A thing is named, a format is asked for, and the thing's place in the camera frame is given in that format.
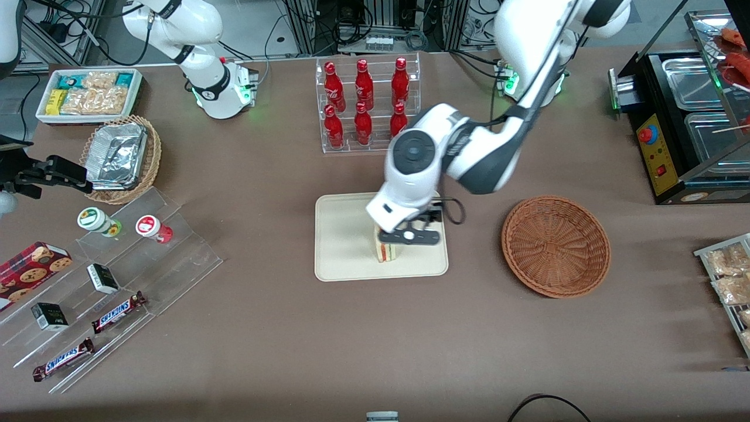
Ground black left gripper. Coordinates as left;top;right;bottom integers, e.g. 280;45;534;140
405;202;444;230

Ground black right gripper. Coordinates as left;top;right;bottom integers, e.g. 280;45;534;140
0;155;93;197

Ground triangular sandwich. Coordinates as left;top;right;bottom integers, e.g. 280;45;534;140
374;226;397;263

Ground light wicker basket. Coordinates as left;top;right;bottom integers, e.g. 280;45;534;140
79;115;162;205

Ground beige plastic tray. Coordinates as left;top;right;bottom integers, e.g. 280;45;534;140
315;189;449;283

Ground brown wicker basket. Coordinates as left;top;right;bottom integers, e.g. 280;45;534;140
501;195;612;300

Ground stacked aluminium foil trays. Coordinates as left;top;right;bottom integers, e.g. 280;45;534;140
85;123;148;191

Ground green lid white cup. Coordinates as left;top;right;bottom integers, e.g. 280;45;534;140
77;207;122;238

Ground white plastic snack bin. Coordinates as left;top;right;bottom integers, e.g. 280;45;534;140
35;69;143;127

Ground clear bag of crackers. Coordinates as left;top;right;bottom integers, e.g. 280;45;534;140
60;88;128;115
82;72;118;91

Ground clear acrylic bottle rack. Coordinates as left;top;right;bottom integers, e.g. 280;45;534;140
315;52;421;155

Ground red lid white cup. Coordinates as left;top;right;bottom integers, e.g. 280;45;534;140
135;215;173;244

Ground red cola bottle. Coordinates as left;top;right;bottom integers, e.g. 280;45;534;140
354;102;373;146
391;57;410;108
390;103;409;138
355;59;374;111
324;62;346;113
324;105;345;149

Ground red plaid cookie box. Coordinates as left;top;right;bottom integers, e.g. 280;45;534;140
0;241;73;312

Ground small black box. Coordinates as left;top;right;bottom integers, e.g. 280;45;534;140
31;302;69;332
87;263;120;295

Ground clear acrylic stepped display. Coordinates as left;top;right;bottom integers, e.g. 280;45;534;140
0;186;223;394

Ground snickers chocolate bar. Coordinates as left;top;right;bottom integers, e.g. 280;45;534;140
91;291;147;335
32;338;95;382

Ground black food warmer appliance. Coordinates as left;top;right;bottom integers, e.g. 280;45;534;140
609;9;750;206

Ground stainless steel pan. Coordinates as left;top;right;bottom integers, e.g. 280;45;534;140
684;111;750;172
662;57;725;112

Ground clear bag of pastries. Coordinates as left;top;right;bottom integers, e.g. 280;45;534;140
706;243;750;276
712;274;750;305

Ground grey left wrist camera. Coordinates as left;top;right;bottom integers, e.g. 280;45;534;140
377;229;441;246

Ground black cable loop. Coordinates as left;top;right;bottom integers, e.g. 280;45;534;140
507;394;592;422

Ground metal wire rack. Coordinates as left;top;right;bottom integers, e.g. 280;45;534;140
694;233;750;359

